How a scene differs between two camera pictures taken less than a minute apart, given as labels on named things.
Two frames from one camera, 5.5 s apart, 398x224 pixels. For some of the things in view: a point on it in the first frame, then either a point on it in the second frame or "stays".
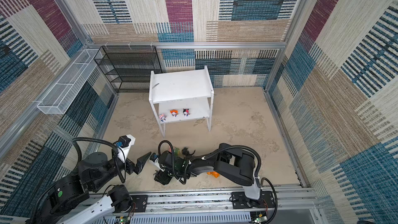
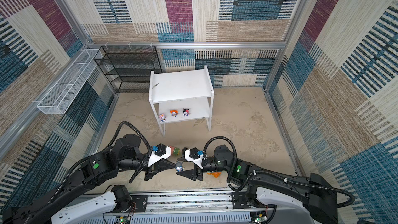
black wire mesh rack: [128, 68] stays
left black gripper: [140, 165] -> [154, 169]
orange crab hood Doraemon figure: [174, 112] stays
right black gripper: [162, 178] -> [193, 174]
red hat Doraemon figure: [185, 112] stays
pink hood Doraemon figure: [162, 116] stays
